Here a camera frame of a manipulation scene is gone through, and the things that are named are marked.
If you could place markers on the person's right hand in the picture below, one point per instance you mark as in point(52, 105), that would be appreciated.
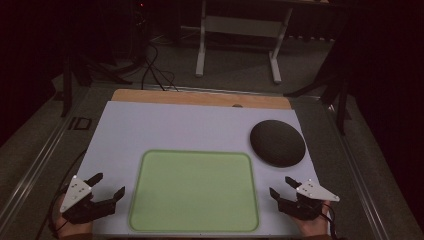
point(313, 226)

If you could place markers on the black tripod stand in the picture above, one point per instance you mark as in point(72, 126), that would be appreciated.
point(83, 66)
point(335, 90)

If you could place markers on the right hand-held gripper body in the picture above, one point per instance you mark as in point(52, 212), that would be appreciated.
point(310, 196)

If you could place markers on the green rectangular mat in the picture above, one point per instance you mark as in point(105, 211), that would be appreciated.
point(195, 191)

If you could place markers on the aluminium floor rail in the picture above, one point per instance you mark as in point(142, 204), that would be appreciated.
point(358, 173)
point(36, 160)

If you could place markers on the white metal table frame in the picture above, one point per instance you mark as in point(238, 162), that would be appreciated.
point(240, 28)

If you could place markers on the dark round mat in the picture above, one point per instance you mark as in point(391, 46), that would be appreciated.
point(277, 143)

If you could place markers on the person's left hand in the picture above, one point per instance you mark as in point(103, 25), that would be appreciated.
point(71, 228)

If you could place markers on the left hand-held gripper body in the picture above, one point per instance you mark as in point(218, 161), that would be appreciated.
point(78, 193)

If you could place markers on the white table sheet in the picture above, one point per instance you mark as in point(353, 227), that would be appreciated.
point(173, 128)

